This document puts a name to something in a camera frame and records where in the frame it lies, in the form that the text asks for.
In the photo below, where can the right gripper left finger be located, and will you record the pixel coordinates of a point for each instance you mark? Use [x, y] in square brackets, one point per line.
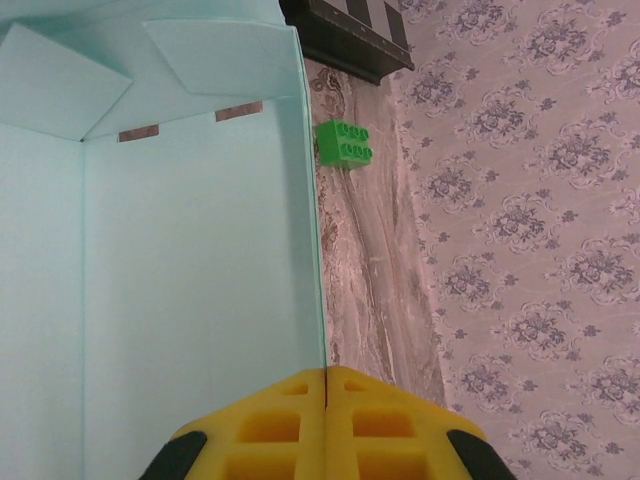
[260, 440]

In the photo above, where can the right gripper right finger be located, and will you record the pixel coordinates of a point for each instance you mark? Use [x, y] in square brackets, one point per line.
[390, 440]

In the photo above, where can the light teal paper box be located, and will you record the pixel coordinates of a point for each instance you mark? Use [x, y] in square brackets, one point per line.
[175, 250]

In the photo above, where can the green toy brick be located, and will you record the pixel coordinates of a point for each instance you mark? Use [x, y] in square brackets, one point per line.
[345, 145]

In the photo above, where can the black grey chessboard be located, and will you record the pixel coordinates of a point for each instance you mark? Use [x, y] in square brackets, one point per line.
[350, 45]

